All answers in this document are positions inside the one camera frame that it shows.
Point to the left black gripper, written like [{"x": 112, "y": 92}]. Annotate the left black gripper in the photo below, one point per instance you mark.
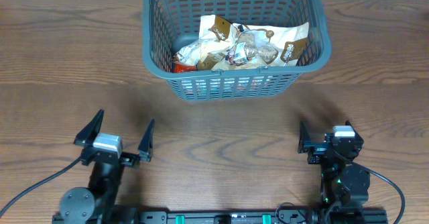
[{"x": 86, "y": 138}]

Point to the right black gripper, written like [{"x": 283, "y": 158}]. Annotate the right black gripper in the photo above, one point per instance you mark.
[{"x": 317, "y": 149}]

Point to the orange cookie package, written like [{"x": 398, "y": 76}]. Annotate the orange cookie package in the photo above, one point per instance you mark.
[{"x": 180, "y": 68}]

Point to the beige Pantree snack bag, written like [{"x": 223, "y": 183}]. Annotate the beige Pantree snack bag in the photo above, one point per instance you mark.
[{"x": 190, "y": 55}]

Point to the white tissue multipack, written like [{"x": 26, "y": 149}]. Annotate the white tissue multipack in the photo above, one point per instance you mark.
[{"x": 224, "y": 87}]

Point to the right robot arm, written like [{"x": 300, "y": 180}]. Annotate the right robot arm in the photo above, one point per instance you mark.
[{"x": 344, "y": 186}]

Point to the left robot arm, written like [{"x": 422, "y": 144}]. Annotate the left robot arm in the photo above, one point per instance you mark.
[{"x": 96, "y": 202}]

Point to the grey plastic basket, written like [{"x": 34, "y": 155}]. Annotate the grey plastic basket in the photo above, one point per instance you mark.
[{"x": 168, "y": 25}]

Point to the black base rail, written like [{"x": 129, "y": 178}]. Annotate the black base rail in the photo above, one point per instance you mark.
[{"x": 162, "y": 217}]

